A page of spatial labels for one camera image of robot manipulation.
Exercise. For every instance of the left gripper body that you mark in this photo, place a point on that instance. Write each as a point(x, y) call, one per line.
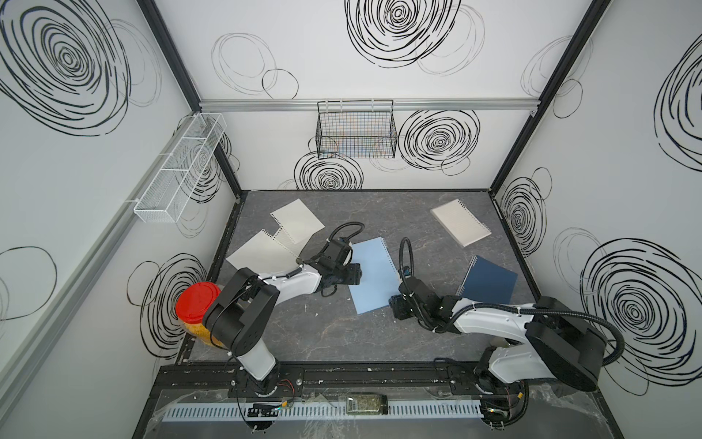
point(337, 274)

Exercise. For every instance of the torn lined paper page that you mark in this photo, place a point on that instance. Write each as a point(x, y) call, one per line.
point(295, 247)

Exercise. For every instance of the black wire basket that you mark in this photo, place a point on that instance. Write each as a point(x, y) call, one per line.
point(356, 134)

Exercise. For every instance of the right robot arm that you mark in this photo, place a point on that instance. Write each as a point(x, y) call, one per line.
point(543, 341)

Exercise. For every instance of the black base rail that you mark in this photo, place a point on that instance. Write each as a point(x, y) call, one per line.
point(299, 378)

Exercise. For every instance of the dark blue notebook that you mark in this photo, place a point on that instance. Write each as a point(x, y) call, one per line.
point(487, 282)

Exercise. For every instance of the torn white lined page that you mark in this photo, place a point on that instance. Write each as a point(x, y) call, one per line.
point(297, 221)

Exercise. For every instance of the light blue notebook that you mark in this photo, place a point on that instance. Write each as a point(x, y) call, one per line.
point(380, 279)

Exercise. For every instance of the green circuit box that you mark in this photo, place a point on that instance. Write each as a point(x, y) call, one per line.
point(366, 404)

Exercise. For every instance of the red lid yellow jar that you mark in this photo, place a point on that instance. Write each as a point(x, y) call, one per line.
point(191, 308)

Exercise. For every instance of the large torn lined page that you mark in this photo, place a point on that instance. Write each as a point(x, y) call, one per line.
point(263, 255)

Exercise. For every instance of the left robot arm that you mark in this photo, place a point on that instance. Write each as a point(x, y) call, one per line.
point(239, 316)

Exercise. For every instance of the white wire shelf basket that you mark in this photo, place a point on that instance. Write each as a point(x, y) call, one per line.
point(186, 159)

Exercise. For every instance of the white slotted cable duct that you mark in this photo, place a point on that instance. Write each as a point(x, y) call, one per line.
point(325, 411)

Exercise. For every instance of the white lined spiral notebook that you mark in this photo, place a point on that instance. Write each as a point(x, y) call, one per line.
point(460, 223)

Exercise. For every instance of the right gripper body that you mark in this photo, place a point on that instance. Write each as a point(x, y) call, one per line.
point(419, 315)

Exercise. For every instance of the aluminium wall rail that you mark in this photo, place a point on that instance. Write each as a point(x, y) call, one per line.
point(404, 104)

